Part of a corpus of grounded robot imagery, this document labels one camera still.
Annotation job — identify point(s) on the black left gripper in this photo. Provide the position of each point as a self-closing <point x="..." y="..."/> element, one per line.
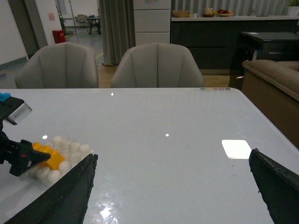
<point x="20" y="155"/>

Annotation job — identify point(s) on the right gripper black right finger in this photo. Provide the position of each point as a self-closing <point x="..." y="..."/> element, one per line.
<point x="278" y="186"/>

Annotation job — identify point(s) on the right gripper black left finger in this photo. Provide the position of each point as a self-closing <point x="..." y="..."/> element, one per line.
<point x="66" y="201"/>

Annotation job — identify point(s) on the blue toy block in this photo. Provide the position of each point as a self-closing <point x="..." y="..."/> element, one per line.
<point x="4" y="96"/>

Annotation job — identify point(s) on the left grey chair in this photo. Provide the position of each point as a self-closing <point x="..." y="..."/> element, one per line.
<point x="60" y="66"/>

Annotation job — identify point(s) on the grey chair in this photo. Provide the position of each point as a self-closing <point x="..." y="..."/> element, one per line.
<point x="157" y="65"/>
<point x="60" y="66"/>

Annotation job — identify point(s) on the brown sofa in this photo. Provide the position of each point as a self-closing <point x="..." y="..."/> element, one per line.
<point x="273" y="87"/>

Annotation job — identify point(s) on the coloured dot sticker strip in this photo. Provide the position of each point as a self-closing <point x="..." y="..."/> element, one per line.
<point x="215" y="88"/>

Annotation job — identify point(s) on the red fire cabinet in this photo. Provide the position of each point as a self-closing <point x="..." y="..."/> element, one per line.
<point x="58" y="36"/>

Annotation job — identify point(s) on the black appliance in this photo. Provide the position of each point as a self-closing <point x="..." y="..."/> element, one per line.
<point x="275" y="46"/>

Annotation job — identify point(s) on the right grey chair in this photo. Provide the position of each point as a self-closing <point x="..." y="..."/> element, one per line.
<point x="157" y="65"/>

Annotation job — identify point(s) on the dark kitchen counter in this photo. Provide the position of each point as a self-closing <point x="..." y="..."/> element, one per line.
<point x="212" y="40"/>

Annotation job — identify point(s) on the grey curtain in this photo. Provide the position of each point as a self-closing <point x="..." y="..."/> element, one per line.
<point x="117" y="29"/>

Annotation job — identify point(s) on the fruit bowl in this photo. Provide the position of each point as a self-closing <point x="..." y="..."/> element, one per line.
<point x="224" y="13"/>

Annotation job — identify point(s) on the white drawer cabinet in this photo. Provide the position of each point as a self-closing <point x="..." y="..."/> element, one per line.
<point x="152" y="19"/>

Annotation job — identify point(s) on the wicker basket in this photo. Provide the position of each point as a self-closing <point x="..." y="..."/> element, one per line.
<point x="180" y="13"/>

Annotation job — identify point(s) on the white studded base plate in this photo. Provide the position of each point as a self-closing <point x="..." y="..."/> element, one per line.
<point x="65" y="154"/>

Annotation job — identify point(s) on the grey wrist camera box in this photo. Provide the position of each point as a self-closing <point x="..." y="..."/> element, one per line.
<point x="13" y="110"/>

